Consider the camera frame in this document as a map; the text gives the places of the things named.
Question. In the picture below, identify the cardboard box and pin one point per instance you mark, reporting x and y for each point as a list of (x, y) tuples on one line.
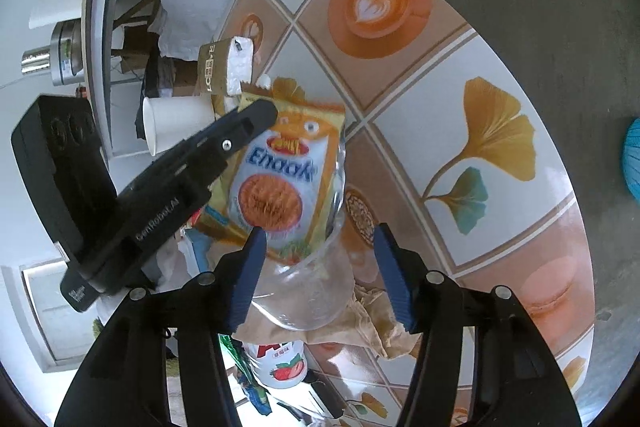
[(135, 52)]

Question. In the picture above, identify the brown tissue box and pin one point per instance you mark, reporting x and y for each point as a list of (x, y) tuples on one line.
[(232, 67)]

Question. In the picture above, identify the green chip bag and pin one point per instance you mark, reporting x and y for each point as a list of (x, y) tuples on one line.
[(255, 394)]

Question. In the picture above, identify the black cloth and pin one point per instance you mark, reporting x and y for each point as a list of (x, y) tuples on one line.
[(157, 77)]

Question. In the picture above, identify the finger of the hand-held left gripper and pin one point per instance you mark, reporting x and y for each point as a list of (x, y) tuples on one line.
[(225, 134)]

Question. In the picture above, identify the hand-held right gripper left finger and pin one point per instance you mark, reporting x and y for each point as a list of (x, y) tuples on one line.
[(248, 274)]

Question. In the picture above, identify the white metal shelf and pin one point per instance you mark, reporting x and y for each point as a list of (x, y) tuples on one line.
[(95, 32)]

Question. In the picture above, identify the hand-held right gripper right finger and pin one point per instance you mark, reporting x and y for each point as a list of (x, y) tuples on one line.
[(394, 277)]

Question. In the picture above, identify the white milk bottle red label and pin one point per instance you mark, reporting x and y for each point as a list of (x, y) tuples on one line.
[(282, 362)]

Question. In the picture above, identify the white plastic bag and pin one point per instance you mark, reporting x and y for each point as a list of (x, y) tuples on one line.
[(195, 12)]

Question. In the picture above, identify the blue woven object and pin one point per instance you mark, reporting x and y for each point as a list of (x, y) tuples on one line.
[(632, 162)]

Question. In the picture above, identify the white paper cup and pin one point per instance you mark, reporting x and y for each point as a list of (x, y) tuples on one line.
[(175, 122)]

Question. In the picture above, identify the white blue wrapper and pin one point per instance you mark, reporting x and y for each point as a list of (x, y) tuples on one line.
[(197, 252)]

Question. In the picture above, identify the orange blue snack packet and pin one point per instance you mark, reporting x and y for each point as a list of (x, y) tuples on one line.
[(280, 167)]

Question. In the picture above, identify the crumpled brown paper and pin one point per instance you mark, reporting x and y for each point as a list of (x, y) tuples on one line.
[(370, 322)]

